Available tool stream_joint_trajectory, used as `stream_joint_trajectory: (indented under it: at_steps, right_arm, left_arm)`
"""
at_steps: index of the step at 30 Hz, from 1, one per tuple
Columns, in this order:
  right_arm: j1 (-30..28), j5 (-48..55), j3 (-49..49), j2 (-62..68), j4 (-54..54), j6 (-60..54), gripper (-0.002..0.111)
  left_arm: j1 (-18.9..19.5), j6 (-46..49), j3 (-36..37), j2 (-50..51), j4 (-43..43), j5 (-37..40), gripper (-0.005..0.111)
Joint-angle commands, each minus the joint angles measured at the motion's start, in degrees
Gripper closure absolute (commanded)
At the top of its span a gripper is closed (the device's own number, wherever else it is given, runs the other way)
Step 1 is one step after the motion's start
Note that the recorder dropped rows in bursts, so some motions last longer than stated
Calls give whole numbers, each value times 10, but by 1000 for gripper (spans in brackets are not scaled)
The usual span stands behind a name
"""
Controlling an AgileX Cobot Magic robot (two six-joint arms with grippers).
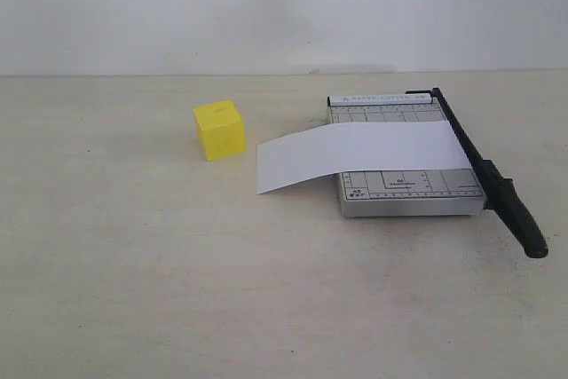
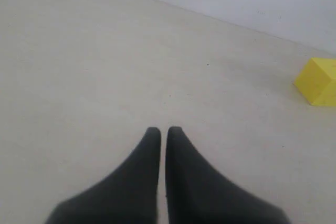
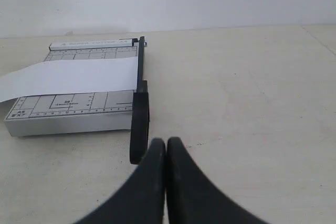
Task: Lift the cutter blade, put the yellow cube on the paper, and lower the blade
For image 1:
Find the white paper strip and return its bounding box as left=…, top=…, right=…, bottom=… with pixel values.
left=256, top=121, right=470, bottom=194

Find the grey paper cutter base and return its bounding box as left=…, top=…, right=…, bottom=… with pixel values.
left=327, top=91, right=485, bottom=218

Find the yellow cube block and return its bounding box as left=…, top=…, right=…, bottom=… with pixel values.
left=193, top=100, right=247, bottom=162

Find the black cutter blade arm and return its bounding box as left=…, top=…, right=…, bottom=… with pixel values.
left=406, top=88, right=548, bottom=259

